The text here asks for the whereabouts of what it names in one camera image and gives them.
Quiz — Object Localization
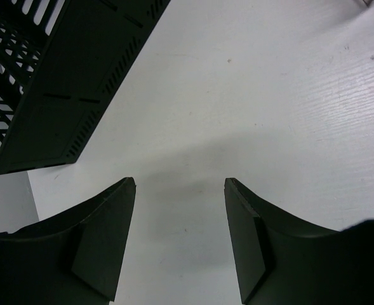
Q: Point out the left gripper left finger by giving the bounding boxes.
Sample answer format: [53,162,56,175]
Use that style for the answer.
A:
[0,177,136,304]

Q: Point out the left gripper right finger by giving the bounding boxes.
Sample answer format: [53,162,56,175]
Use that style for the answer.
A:
[224,178,374,304]

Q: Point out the black mesh file organizer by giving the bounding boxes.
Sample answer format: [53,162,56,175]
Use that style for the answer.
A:
[0,1,168,175]

